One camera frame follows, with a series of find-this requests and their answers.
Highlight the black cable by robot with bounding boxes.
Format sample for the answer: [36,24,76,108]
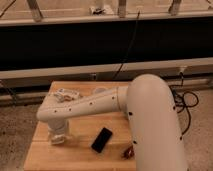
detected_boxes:
[169,71,200,136]

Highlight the black smartphone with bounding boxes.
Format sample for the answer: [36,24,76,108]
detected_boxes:
[91,128,112,153]

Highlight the wooden table board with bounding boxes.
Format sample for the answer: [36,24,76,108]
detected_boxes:
[23,80,158,171]

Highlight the translucent plastic cup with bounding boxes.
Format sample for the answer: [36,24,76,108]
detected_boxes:
[92,87,107,94]

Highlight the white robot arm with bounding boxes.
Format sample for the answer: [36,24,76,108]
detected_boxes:
[37,74,189,171]

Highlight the dark red chili pepper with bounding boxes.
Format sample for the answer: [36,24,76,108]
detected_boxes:
[122,146,134,159]

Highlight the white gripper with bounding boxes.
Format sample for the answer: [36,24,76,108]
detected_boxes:
[48,119,69,140]

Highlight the black hanging cable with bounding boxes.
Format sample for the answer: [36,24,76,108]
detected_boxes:
[111,9,141,81]

